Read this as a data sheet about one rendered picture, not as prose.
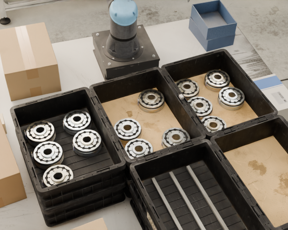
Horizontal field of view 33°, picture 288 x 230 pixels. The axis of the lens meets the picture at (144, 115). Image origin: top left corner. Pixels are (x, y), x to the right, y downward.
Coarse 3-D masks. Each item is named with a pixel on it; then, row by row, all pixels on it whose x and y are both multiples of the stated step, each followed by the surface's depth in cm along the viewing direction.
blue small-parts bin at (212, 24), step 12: (216, 0) 238; (192, 12) 237; (204, 12) 241; (216, 12) 243; (228, 12) 232; (204, 24) 226; (216, 24) 236; (228, 24) 225; (204, 36) 229; (216, 36) 228
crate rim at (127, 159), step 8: (136, 72) 188; (144, 72) 188; (160, 72) 188; (112, 80) 185; (168, 80) 185; (96, 96) 179; (176, 96) 180; (184, 104) 177; (104, 112) 173; (192, 120) 172; (112, 128) 168; (200, 128) 169; (200, 136) 167; (176, 144) 164; (184, 144) 164; (152, 152) 162; (160, 152) 162; (128, 160) 159; (136, 160) 159
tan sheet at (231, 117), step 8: (200, 80) 200; (200, 88) 197; (200, 96) 194; (208, 96) 194; (216, 96) 194; (216, 104) 191; (216, 112) 188; (224, 112) 189; (232, 112) 189; (240, 112) 189; (248, 112) 189; (224, 120) 186; (232, 120) 186; (240, 120) 186
